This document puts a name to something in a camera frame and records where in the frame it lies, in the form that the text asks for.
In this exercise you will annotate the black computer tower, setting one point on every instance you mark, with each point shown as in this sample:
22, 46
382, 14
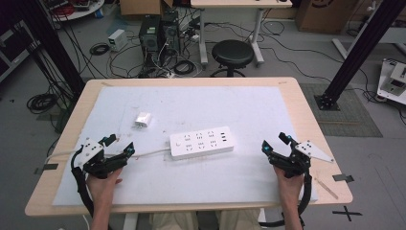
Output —
150, 38
170, 32

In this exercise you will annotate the person's left hand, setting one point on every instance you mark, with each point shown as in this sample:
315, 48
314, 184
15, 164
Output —
102, 188

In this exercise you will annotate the white flat device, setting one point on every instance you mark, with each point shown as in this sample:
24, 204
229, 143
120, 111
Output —
394, 81

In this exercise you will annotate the thin wooden stick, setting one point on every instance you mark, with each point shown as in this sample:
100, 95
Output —
325, 188

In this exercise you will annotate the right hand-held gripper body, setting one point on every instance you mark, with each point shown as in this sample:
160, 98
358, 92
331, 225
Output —
295, 163

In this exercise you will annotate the white power supply box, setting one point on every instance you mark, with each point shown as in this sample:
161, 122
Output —
117, 40

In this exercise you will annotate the black equipment case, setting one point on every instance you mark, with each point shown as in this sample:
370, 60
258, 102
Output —
14, 51

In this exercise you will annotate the black tape cross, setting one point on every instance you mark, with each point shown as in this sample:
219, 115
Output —
347, 213

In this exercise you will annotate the person's right hand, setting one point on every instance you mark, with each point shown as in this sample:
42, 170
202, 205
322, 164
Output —
290, 188

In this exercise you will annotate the white power strip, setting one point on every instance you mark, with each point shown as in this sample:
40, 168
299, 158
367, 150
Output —
201, 142

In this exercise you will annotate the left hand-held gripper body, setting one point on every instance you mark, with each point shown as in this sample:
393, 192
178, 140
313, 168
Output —
92, 161

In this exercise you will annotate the black round stool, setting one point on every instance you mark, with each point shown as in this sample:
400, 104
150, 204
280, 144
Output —
233, 52

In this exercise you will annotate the white light table board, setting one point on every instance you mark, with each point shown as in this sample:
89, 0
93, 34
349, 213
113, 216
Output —
191, 179

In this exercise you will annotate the grey floor mat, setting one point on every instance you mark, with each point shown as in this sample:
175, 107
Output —
348, 118

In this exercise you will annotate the small cardboard box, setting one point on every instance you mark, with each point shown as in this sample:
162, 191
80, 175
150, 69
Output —
140, 7

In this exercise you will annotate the round white table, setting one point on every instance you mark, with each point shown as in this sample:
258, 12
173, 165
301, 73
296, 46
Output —
79, 12

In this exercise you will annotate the white charger plug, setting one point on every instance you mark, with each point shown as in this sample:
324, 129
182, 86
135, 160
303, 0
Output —
143, 119

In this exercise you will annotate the person's beige trouser legs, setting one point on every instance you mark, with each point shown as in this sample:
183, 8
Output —
175, 220

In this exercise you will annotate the white-legged wooden desk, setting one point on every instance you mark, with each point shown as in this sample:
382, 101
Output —
239, 3

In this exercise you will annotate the black metal stand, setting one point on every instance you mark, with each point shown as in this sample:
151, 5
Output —
54, 48
360, 51

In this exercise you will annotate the black tape strip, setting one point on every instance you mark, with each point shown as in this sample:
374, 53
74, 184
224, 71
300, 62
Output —
343, 178
48, 167

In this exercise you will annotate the large cardboard box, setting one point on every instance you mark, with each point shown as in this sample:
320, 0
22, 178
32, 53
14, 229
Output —
325, 16

